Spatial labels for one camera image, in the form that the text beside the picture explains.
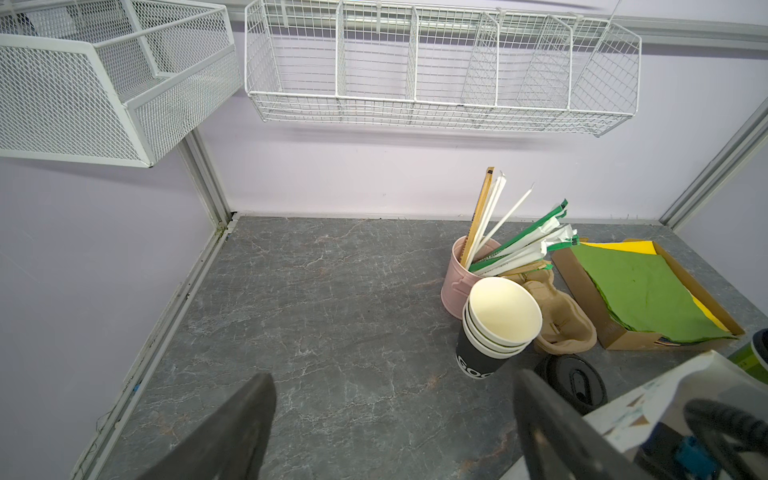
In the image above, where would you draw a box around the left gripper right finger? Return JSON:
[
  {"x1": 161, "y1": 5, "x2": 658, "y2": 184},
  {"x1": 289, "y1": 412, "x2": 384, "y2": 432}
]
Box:
[{"x1": 514, "y1": 370, "x2": 649, "y2": 479}]

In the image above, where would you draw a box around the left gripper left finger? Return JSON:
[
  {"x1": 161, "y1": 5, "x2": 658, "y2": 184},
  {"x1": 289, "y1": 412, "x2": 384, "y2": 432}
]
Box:
[{"x1": 140, "y1": 373, "x2": 277, "y2": 479}]

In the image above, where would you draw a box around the cartoon animal paper gift bag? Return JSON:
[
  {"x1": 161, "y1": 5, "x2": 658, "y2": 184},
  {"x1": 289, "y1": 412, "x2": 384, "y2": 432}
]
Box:
[{"x1": 503, "y1": 351, "x2": 767, "y2": 479}]

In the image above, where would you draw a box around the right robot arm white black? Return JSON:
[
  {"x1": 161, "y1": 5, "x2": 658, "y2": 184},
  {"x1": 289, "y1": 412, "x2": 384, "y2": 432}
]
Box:
[{"x1": 634, "y1": 399, "x2": 767, "y2": 479}]

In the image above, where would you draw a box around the stack of paper coffee cups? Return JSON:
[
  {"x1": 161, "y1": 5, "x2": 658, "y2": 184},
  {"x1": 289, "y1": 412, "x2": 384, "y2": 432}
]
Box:
[{"x1": 455, "y1": 277, "x2": 543, "y2": 380}]

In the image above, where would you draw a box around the stack of black cup lids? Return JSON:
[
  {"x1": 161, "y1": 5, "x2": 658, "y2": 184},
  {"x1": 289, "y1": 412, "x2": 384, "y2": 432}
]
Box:
[{"x1": 534, "y1": 354, "x2": 608, "y2": 415}]

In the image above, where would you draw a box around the stack of pulp cup carriers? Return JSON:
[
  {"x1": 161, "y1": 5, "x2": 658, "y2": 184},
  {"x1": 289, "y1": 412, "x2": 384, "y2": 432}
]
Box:
[{"x1": 505, "y1": 269, "x2": 598, "y2": 356}]

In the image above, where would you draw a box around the cardboard tray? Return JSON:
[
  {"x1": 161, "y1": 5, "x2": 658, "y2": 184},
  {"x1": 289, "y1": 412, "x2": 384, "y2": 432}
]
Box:
[{"x1": 551, "y1": 240, "x2": 745, "y2": 351}]

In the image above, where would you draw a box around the pink utensil holder cup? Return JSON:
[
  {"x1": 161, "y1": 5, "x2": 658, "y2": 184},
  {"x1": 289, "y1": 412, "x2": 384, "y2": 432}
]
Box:
[{"x1": 440, "y1": 236, "x2": 480, "y2": 320}]

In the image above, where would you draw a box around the wooden stir sticks bundle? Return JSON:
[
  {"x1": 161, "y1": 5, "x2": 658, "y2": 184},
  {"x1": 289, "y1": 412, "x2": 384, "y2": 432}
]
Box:
[{"x1": 448, "y1": 167, "x2": 581, "y2": 280}]

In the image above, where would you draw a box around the small white mesh basket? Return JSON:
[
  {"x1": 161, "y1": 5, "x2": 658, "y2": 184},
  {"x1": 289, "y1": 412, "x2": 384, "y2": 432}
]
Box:
[{"x1": 1, "y1": 1, "x2": 240, "y2": 168}]

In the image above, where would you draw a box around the long white wire shelf basket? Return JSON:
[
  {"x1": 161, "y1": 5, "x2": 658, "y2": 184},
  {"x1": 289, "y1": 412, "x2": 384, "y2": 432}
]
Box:
[{"x1": 244, "y1": 1, "x2": 642, "y2": 137}]

